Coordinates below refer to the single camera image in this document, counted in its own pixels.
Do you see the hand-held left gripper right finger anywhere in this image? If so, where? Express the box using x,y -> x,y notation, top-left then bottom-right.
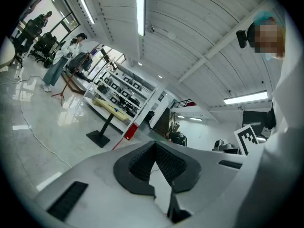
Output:
155,141 -> 202,192

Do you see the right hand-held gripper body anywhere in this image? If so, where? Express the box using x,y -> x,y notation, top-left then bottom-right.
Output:
212,124 -> 259,156

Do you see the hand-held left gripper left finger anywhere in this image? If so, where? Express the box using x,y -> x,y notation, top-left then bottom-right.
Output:
113,141 -> 157,199

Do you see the black chest rig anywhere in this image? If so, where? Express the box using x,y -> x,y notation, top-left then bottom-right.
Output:
264,102 -> 277,131

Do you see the red plastic crate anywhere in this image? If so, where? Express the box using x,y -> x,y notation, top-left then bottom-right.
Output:
123,123 -> 139,141

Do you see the long ceiling light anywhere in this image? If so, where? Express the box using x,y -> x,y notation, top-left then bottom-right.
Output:
80,0 -> 96,25
223,90 -> 269,105
136,0 -> 147,37

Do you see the dark wooden staircase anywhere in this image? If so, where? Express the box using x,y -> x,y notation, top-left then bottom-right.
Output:
152,107 -> 172,135

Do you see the white metal shelf unit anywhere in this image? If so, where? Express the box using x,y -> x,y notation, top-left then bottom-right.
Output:
83,60 -> 159,137

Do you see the group of white screen devices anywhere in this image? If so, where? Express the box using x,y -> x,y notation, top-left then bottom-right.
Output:
97,76 -> 143,105

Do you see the brown wooden platform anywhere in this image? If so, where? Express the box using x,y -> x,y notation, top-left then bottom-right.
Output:
60,72 -> 86,95

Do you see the person's head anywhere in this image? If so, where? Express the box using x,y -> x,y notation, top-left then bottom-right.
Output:
247,10 -> 286,61

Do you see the red-brown coat rack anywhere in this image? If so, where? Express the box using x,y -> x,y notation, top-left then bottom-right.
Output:
51,44 -> 102,107

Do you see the grey backpack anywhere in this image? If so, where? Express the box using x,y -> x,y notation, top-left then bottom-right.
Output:
68,52 -> 94,72

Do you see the teal head cap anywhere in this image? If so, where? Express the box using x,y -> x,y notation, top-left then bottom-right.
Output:
252,10 -> 277,26

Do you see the black office chair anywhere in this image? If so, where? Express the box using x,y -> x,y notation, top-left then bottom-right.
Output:
11,19 -> 44,68
29,31 -> 59,64

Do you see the beige round table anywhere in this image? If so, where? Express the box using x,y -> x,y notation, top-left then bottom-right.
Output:
0,37 -> 16,72

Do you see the red floor hose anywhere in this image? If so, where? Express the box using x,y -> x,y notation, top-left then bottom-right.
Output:
111,138 -> 124,151

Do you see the wooden pedestal table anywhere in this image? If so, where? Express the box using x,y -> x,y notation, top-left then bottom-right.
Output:
85,97 -> 132,149

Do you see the black head camera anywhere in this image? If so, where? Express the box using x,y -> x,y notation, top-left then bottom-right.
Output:
236,29 -> 250,49

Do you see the white floor cable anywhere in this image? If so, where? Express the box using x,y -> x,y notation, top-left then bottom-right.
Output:
0,76 -> 72,169

